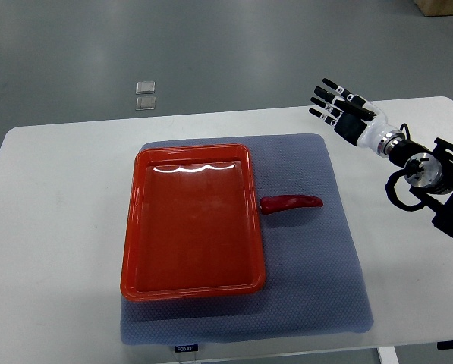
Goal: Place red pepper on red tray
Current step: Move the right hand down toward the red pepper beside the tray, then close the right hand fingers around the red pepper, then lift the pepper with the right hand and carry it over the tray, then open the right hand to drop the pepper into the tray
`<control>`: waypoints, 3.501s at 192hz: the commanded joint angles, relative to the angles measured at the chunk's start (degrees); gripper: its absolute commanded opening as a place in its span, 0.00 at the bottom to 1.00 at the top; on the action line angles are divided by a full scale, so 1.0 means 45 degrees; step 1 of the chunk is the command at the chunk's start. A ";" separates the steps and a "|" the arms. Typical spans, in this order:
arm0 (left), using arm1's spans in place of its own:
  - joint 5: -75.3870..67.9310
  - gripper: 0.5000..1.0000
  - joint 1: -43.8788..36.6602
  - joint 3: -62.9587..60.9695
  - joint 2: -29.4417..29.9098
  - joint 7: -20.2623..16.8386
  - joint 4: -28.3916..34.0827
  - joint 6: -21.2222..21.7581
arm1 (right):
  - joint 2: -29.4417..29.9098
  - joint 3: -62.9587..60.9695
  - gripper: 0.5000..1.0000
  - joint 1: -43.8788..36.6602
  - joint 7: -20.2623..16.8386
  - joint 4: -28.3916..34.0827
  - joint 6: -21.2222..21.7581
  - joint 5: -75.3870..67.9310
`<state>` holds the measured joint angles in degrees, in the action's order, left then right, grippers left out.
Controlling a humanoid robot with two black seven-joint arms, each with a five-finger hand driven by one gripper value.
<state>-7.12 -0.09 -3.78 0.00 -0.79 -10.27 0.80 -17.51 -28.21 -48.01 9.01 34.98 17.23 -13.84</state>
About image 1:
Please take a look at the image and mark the white table leg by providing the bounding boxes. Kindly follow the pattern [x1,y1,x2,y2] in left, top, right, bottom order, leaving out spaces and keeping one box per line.
[376,347,400,364]

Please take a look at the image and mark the upper metal floor plate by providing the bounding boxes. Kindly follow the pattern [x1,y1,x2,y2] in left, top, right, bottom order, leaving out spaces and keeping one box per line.
[135,80,156,95]

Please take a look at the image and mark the blue-grey mesh mat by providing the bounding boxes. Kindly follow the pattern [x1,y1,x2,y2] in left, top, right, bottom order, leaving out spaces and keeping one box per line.
[121,133,373,346]

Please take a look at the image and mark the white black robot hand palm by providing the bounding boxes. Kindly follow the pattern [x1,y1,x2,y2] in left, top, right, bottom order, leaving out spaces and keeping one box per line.
[333,96,395,148]

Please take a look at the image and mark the black robot finger third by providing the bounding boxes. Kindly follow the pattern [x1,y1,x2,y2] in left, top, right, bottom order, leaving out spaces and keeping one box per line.
[310,97,342,115]

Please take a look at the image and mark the black robot finger topmost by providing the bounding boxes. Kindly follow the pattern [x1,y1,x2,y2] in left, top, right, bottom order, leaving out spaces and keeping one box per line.
[322,78,357,99]

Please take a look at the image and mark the black robot finger lowest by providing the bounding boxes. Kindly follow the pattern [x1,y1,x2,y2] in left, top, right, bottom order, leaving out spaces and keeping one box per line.
[309,108,338,125]

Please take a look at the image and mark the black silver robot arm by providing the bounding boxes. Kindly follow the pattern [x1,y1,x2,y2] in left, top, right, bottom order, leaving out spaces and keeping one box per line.
[310,78,453,238]

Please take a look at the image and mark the red plastic tray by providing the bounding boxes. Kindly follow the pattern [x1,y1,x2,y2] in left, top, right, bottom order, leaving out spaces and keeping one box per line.
[120,144,266,303]

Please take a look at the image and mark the black label tag on mat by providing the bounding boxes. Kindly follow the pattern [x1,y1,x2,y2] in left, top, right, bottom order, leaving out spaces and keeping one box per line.
[175,344,199,353]

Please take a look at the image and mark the cardboard box corner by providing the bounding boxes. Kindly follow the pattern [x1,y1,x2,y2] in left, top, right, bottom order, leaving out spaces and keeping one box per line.
[414,0,453,17]

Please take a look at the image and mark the red pepper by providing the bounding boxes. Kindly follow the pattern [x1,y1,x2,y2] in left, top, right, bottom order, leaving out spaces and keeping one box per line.
[260,195,323,215]

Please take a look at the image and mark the black robot finger second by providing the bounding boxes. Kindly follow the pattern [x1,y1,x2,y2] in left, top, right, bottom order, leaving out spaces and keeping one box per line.
[314,86,344,105]

